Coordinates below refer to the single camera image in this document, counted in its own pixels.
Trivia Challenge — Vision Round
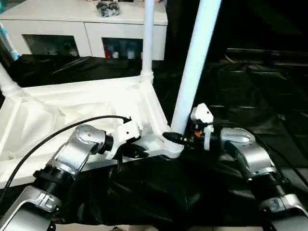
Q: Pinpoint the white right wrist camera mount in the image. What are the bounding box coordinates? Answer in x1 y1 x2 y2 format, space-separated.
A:
190 103 215 151

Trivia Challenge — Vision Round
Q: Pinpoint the clear bag of black parts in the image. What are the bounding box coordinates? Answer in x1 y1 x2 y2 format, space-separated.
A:
96 1 120 18

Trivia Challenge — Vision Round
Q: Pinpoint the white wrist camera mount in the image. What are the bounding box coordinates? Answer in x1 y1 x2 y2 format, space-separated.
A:
105 119 142 161
190 103 215 151

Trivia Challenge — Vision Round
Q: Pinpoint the black plastic mat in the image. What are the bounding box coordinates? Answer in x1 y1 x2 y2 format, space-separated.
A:
0 54 308 227

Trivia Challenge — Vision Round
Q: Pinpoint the dark metal rod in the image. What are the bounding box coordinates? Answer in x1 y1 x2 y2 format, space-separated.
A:
226 48 308 55

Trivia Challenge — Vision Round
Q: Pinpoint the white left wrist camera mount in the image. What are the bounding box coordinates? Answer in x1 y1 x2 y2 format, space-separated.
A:
105 119 142 161

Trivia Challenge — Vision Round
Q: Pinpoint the white plastic table leg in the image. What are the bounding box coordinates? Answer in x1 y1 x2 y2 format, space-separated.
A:
141 0 156 84
168 0 222 135
0 62 25 99

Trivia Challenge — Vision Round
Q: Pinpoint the white plastic table top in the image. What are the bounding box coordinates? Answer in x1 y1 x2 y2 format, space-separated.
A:
0 74 185 187

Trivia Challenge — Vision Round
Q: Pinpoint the white cabinet with glass doors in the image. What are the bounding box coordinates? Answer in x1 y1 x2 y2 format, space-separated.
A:
0 0 168 61

